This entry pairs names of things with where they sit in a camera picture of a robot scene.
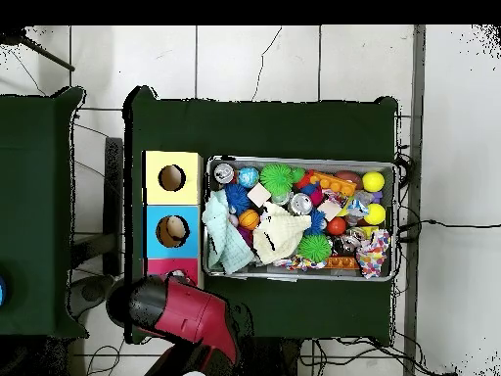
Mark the black floor stand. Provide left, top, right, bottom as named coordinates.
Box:
left=68, top=136, right=125, bottom=299

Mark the silver can with open top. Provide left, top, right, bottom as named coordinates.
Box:
left=289, top=192, right=314, bottom=217

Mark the dark green table cloth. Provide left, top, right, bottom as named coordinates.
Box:
left=123, top=85, right=400, bottom=345

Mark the clear mesh bin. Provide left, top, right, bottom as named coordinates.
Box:
left=203, top=156, right=396, bottom=283

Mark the orange plastic toy piece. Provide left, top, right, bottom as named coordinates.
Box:
left=308, top=170, right=360, bottom=199

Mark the wooden box with three holes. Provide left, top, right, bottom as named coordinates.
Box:
left=141, top=150, right=206, bottom=290

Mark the yellow ball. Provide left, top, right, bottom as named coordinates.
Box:
left=362, top=170, right=386, bottom=194

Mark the cream yellow muslin cloth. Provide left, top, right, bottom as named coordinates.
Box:
left=251, top=202, right=313, bottom=266

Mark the small green spiky ball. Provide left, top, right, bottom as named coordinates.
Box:
left=298, top=233, right=334, bottom=264

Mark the green cloth side table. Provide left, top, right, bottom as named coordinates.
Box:
left=0, top=87, right=87, bottom=340

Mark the large green spiky ball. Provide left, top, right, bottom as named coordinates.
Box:
left=259, top=163, right=296, bottom=199

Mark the blue spiky ball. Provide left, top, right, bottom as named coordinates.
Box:
left=224, top=183, right=251, bottom=216

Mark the mint green muslin cloth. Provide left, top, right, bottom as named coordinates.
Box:
left=202, top=190, right=255, bottom=275

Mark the silver can with pull tab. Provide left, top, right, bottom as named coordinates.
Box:
left=212, top=162, right=236, bottom=186

